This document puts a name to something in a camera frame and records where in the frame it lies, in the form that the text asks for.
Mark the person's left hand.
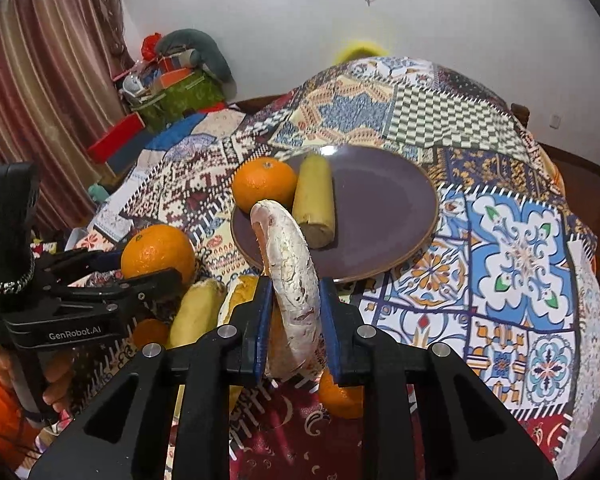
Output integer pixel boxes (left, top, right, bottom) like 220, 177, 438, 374
42, 351, 76, 414

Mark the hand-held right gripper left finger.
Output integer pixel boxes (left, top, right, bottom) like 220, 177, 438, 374
27, 275, 276, 480

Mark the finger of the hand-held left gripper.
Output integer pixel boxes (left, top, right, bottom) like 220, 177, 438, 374
45, 247, 126, 281
50, 267, 183, 313

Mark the yellow hoop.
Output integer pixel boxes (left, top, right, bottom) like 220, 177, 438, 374
332, 40, 388, 66

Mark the person's left forearm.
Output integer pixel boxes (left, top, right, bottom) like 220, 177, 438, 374
0, 357, 37, 467

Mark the yellow-green banana piece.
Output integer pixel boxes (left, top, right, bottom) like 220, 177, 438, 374
292, 152, 337, 250

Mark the green bag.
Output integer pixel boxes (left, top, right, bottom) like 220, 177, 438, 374
130, 72, 226, 133

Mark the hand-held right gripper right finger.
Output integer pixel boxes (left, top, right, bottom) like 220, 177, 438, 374
319, 277, 558, 480

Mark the patchwork blanket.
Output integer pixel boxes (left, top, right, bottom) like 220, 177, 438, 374
62, 55, 600, 480

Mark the red flat box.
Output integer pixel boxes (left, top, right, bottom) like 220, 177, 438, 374
87, 112, 146, 163

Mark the striped red curtain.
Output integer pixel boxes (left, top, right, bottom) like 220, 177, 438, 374
0, 0, 136, 241

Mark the orange box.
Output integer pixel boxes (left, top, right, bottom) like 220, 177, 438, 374
157, 57, 207, 89

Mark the brown round plate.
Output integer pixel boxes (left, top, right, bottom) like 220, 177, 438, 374
230, 144, 440, 283

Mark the large orange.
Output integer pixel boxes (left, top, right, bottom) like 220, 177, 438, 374
120, 224, 197, 293

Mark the small orange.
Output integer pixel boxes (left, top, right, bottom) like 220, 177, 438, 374
132, 318, 171, 350

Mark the medium orange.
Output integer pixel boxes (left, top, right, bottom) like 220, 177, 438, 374
318, 377, 366, 420
231, 156, 299, 220

